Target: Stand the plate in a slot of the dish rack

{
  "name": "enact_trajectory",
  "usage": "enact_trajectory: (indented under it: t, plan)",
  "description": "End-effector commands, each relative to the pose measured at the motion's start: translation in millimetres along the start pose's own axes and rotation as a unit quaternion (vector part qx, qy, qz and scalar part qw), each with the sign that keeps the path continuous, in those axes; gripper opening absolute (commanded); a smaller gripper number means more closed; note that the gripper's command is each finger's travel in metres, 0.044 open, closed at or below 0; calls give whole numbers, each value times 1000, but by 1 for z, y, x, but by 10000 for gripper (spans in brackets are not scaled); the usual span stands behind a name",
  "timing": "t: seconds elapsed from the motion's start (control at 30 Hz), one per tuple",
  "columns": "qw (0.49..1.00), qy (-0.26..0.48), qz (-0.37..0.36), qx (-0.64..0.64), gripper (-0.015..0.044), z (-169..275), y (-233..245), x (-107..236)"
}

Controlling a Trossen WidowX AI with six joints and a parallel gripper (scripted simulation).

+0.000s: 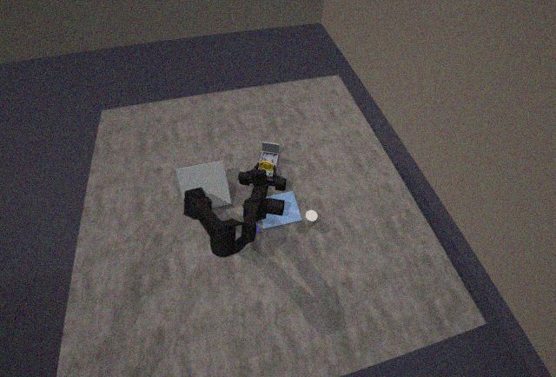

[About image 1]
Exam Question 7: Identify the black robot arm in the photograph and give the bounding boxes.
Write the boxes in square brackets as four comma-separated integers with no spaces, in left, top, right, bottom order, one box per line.
[184,169,285,257]

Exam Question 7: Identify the light blue flat mat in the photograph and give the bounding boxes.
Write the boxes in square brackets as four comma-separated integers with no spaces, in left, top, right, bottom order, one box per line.
[261,191,302,229]

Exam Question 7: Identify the yellow plate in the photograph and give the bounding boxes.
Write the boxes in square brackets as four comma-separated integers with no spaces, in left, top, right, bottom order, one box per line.
[259,161,274,171]

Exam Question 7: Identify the grey dish rack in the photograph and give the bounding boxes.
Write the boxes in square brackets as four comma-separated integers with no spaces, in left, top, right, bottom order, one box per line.
[260,142,279,179]

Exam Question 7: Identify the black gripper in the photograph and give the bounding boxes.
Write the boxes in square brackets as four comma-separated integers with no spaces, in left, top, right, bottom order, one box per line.
[238,163,286,198]

